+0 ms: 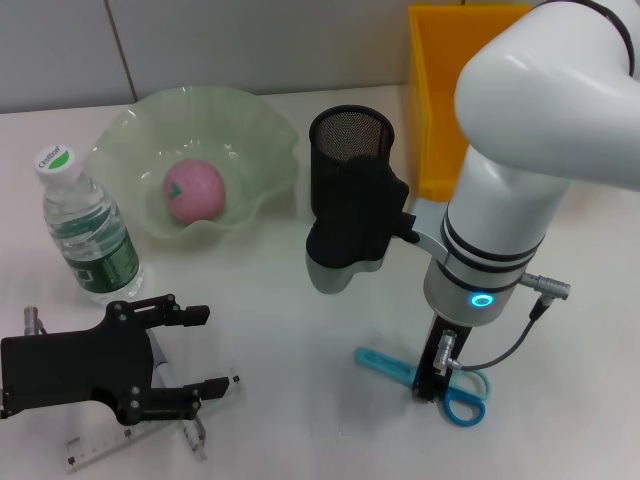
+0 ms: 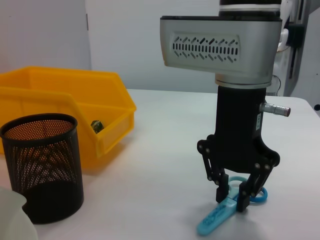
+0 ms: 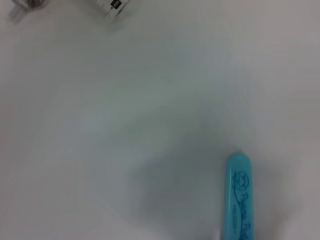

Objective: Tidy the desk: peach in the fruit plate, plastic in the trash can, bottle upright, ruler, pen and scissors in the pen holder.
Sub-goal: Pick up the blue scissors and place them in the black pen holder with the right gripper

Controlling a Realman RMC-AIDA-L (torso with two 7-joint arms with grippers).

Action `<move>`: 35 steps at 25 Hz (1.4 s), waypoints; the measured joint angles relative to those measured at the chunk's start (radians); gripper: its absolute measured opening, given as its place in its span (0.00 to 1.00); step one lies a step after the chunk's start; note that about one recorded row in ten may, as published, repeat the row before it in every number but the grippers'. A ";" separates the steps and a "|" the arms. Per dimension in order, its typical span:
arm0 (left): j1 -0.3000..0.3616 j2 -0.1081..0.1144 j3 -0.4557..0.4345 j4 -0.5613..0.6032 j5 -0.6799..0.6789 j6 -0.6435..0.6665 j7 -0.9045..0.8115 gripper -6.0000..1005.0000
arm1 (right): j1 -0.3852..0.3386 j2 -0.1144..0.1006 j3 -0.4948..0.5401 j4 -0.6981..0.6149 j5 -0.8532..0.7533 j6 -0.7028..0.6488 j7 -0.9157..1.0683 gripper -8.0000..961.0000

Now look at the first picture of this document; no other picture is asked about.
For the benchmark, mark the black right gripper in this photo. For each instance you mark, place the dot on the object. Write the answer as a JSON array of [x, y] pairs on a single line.
[[430, 350]]

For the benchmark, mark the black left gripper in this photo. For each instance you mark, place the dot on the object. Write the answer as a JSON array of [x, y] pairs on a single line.
[[75, 365]]

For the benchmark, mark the blue scissors with sheath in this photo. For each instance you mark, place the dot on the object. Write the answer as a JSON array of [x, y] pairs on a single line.
[[380, 361]]

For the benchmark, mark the pink toy peach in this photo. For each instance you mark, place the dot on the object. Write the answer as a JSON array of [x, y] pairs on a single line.
[[195, 192]]

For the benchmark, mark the clear green-label water bottle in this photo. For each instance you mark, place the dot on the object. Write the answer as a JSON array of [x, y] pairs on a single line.
[[90, 235]]

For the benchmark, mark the grey and white pen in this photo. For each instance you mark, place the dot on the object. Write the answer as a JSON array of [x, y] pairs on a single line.
[[195, 442]]

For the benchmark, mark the transparent plastic ruler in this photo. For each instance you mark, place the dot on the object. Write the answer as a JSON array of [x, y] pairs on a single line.
[[95, 447]]

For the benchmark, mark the green glass fruit plate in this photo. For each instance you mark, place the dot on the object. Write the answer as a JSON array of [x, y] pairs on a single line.
[[140, 135]]

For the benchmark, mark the black mesh pen holder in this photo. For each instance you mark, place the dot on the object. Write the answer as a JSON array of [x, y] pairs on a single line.
[[325, 145]]

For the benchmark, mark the yellow plastic bin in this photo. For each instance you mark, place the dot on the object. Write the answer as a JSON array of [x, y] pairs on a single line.
[[430, 100]]

